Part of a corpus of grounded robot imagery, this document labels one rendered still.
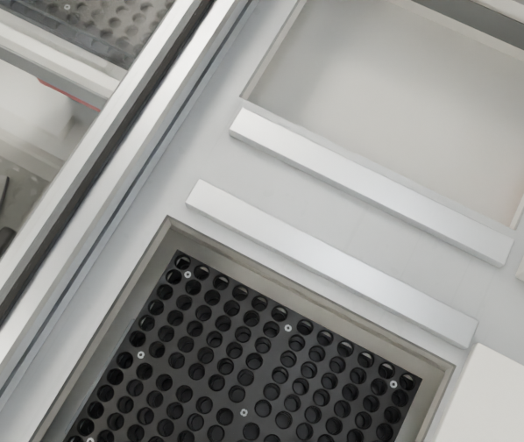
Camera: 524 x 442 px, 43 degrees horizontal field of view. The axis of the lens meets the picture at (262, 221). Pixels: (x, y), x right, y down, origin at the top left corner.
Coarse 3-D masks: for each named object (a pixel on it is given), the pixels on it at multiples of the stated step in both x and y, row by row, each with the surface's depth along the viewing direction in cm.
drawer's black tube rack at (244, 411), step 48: (192, 288) 57; (144, 336) 56; (192, 336) 53; (240, 336) 56; (288, 336) 53; (336, 336) 53; (144, 384) 52; (192, 384) 52; (240, 384) 52; (288, 384) 52; (336, 384) 52; (384, 384) 54; (96, 432) 51; (144, 432) 51; (192, 432) 51; (240, 432) 51; (288, 432) 51; (336, 432) 53; (384, 432) 54
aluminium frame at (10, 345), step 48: (240, 0) 52; (192, 48) 51; (144, 96) 48; (192, 96) 52; (144, 144) 48; (96, 192) 47; (48, 240) 45; (96, 240) 49; (48, 288) 45; (0, 336) 44; (0, 384) 44
